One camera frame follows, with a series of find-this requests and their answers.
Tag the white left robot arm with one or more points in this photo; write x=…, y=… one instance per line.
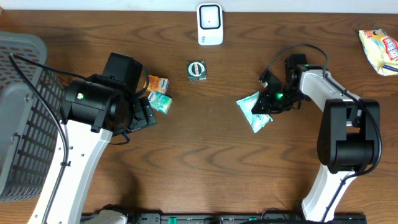
x=93, y=110

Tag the grey plastic shopping basket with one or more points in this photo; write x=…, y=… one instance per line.
x=28, y=133

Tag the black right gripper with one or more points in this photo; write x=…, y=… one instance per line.
x=267, y=107

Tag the teal snack pack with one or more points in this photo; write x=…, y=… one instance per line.
x=256, y=121

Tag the dark green round-logo box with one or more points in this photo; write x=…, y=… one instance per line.
x=196, y=70

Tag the teal tissue pack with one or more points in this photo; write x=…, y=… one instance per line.
x=159, y=101

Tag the orange tissue pack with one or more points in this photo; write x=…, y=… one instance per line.
x=157, y=84

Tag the white barcode scanner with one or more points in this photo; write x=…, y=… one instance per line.
x=210, y=24

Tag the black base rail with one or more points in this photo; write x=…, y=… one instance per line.
x=155, y=218

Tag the large yellow snack bag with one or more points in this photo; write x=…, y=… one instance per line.
x=380, y=50

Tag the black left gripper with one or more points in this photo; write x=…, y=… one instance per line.
x=144, y=113

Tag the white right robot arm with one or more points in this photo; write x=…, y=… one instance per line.
x=349, y=142

